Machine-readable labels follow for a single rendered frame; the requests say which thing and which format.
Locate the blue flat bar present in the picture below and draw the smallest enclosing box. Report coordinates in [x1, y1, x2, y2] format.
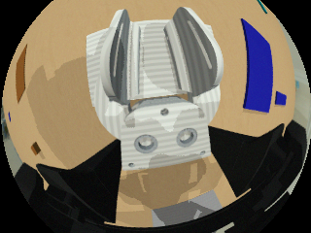
[275, 90, 287, 106]

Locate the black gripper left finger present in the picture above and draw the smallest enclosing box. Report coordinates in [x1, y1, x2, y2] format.
[36, 139, 121, 224]

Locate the brown flat square plate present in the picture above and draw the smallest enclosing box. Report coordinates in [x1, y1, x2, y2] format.
[16, 44, 27, 104]

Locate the blue flat rectangular plate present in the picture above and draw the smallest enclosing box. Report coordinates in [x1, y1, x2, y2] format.
[241, 18, 273, 114]

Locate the small brown block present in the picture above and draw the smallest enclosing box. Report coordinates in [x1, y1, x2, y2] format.
[31, 143, 41, 155]

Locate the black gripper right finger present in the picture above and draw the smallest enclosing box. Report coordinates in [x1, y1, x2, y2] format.
[207, 123, 284, 198]

